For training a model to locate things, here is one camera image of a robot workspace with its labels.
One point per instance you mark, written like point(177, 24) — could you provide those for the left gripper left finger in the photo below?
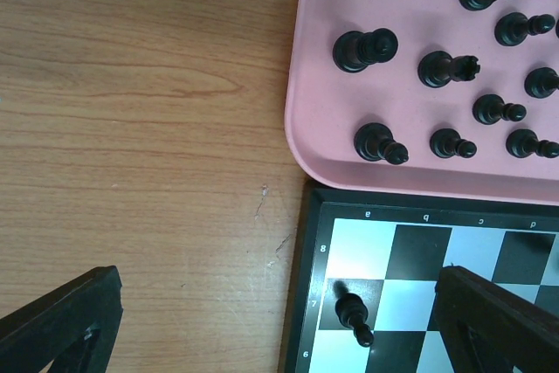
point(71, 329)

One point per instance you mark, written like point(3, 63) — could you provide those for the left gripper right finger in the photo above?
point(486, 328)

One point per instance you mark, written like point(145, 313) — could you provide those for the black pawn on board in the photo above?
point(353, 314)

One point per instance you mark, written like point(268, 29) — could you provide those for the black and white chessboard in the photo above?
point(389, 249)

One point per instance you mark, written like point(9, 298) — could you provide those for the black pawn tray bottom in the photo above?
point(447, 142)

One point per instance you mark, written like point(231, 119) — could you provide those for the black bishop tray bottom left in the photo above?
point(374, 142)

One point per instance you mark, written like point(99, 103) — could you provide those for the pink plastic tray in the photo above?
point(454, 98)

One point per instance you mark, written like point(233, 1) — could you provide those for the black rook in tray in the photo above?
point(437, 69)

